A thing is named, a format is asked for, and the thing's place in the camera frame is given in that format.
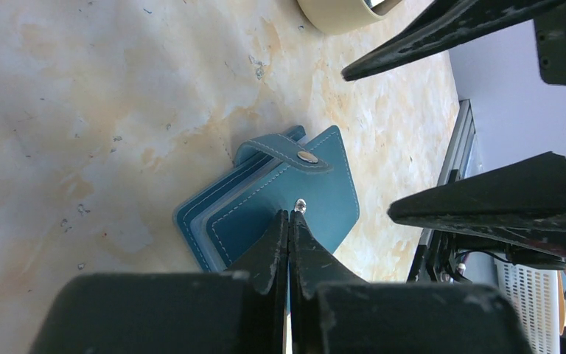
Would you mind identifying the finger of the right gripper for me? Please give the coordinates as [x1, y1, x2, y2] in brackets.
[388, 152, 566, 258]

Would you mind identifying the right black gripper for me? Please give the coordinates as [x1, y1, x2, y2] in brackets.
[341, 0, 566, 86]

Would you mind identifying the blue leather card holder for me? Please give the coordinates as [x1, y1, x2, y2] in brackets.
[172, 125, 360, 272]

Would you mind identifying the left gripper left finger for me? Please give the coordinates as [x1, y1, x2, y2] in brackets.
[226, 210, 289, 353]

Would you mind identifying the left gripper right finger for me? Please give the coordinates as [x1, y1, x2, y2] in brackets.
[288, 211, 366, 353]

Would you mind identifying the white slotted cable duct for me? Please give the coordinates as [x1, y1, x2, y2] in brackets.
[495, 260, 566, 354]

